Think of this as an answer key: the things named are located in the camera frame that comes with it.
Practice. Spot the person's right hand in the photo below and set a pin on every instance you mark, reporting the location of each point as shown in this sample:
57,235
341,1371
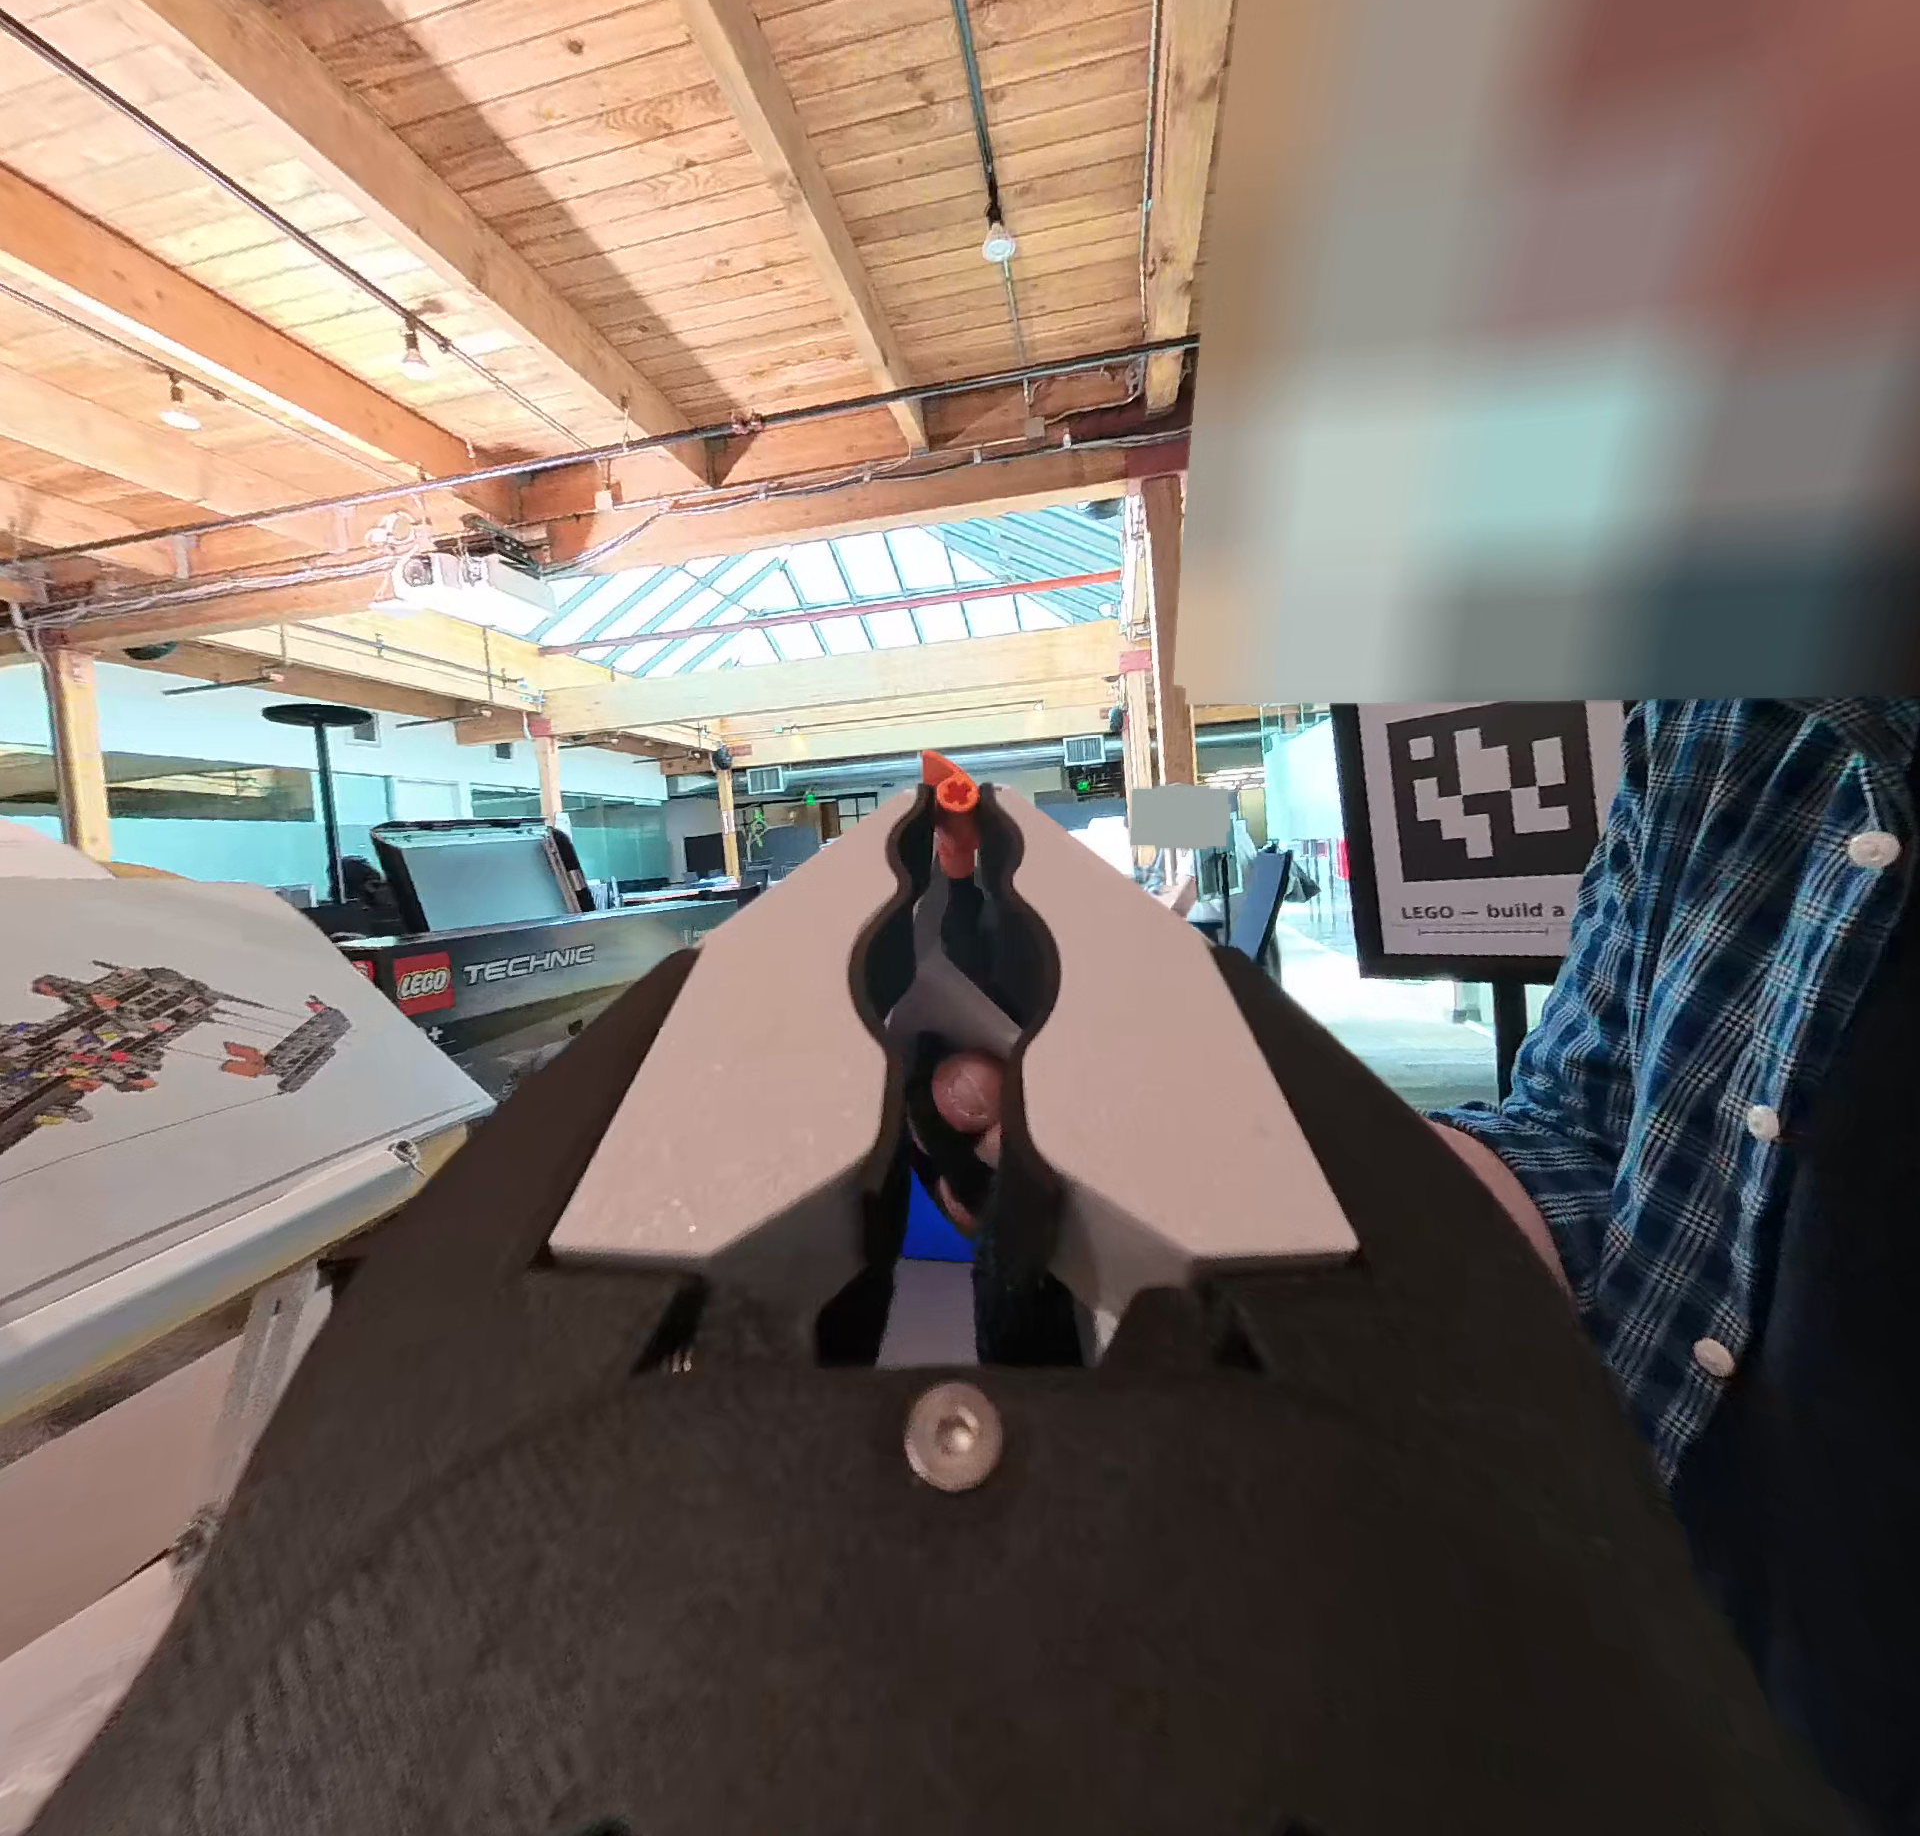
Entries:
967,1093

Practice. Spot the glass skylight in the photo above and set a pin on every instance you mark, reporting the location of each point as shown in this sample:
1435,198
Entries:
840,592

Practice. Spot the open grey case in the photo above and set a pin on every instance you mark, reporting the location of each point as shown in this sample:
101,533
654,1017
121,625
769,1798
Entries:
472,877

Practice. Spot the lego instruction booklet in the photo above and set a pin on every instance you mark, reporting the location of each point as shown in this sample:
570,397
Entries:
195,1116

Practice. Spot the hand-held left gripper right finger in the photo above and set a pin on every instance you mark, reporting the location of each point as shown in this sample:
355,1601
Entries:
1170,1101

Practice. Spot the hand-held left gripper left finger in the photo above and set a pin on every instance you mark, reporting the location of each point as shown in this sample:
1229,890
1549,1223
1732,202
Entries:
736,1086

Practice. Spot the orange lego piece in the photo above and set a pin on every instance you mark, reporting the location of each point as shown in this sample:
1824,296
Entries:
950,804

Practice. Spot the blue plastic bin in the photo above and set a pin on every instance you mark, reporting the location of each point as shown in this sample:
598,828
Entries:
931,1222

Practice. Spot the ceiling track lamp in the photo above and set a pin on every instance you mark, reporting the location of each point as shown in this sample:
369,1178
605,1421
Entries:
177,402
997,239
413,351

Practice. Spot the black round-top floor stand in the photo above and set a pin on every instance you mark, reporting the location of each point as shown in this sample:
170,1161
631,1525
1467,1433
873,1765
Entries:
320,757

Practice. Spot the black lego set box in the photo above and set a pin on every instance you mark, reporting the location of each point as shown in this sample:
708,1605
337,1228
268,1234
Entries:
511,987

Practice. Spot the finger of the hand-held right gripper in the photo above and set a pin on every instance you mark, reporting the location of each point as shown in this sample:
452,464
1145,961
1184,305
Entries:
961,987

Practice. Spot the white ceiling projector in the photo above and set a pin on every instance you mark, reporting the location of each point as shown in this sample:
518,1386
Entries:
458,577

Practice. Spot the black and white tag sign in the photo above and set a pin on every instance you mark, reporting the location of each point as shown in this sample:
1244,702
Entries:
1486,832

